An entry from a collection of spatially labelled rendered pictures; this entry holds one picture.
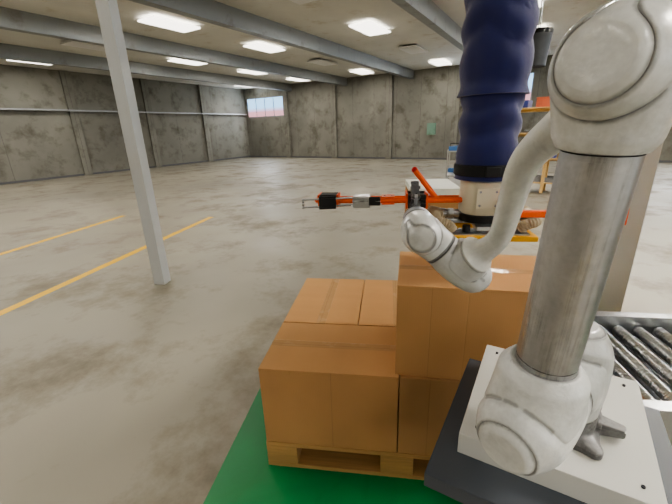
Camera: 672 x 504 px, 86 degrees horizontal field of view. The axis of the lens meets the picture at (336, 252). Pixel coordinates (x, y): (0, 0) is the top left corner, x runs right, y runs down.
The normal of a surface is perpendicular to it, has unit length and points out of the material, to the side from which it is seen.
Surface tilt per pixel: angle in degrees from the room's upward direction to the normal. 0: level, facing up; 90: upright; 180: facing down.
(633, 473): 3
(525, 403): 81
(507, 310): 90
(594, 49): 87
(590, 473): 3
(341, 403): 90
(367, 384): 90
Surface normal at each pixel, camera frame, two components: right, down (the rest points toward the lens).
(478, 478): -0.03, -0.95
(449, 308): -0.19, 0.32
